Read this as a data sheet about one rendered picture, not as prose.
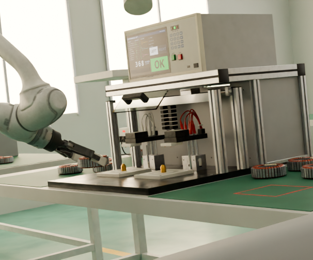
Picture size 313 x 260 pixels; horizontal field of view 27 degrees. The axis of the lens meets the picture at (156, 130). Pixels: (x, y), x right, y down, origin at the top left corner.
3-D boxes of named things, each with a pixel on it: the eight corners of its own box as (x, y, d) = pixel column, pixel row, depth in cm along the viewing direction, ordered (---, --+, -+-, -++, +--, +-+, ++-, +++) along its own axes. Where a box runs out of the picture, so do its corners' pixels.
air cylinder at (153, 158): (155, 169, 249) (153, 155, 249) (143, 169, 255) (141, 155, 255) (165, 167, 252) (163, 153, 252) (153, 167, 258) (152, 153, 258)
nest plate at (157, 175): (160, 179, 215) (159, 176, 215) (134, 178, 227) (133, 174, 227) (194, 173, 224) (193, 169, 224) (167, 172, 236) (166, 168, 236)
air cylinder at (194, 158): (196, 171, 230) (194, 155, 230) (183, 170, 236) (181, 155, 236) (207, 168, 233) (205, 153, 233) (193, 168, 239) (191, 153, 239)
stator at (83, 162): (89, 168, 225) (88, 158, 225) (72, 168, 234) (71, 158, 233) (115, 164, 232) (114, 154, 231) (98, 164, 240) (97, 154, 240)
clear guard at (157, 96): (155, 109, 200) (154, 90, 200) (112, 113, 219) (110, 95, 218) (231, 101, 220) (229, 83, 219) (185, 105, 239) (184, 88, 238)
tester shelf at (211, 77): (219, 82, 213) (218, 69, 213) (106, 97, 267) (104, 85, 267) (306, 75, 240) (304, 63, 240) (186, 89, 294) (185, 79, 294)
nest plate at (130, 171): (119, 177, 234) (119, 174, 234) (96, 176, 246) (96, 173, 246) (152, 171, 243) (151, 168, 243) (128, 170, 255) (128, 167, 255)
